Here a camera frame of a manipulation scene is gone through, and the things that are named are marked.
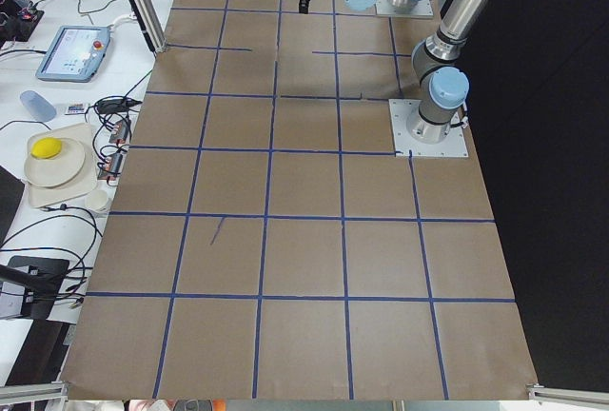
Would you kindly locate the blue teach pendant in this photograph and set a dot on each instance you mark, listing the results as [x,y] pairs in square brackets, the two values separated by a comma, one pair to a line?
[75,54]

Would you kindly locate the beige plate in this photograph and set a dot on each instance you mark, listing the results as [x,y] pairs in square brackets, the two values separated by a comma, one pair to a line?
[58,170]

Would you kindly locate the beige tray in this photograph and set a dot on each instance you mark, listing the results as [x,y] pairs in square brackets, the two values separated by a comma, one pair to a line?
[84,181]

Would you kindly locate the blue plastic cup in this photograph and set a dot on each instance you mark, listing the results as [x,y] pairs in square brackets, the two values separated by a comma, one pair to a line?
[37,106]

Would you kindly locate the white paper cup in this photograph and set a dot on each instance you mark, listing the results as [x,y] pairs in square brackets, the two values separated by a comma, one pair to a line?
[98,201]

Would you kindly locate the yellow lemon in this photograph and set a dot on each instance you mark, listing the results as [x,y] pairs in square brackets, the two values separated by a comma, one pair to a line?
[46,148]

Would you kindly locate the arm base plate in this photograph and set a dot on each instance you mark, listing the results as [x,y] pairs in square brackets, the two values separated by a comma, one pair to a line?
[405,145]
[413,9]

